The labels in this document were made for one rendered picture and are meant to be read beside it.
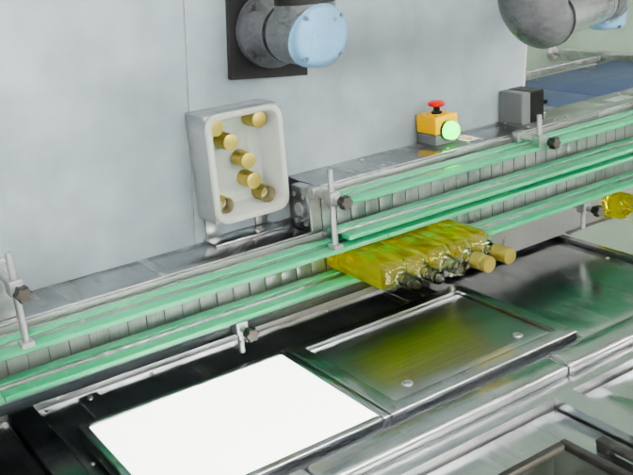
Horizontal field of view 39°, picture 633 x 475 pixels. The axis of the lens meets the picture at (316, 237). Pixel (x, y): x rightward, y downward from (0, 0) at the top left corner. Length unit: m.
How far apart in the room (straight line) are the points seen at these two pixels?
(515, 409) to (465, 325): 0.30
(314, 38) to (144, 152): 0.41
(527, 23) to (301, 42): 0.40
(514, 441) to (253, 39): 0.90
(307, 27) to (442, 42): 0.61
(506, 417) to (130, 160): 0.86
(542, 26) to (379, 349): 0.68
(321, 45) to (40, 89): 0.52
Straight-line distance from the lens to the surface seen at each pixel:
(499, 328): 1.84
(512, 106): 2.31
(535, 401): 1.64
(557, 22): 1.57
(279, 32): 1.71
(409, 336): 1.82
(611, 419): 1.60
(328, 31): 1.68
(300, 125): 1.97
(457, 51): 2.24
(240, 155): 1.84
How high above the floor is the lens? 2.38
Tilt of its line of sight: 53 degrees down
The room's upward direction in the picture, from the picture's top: 112 degrees clockwise
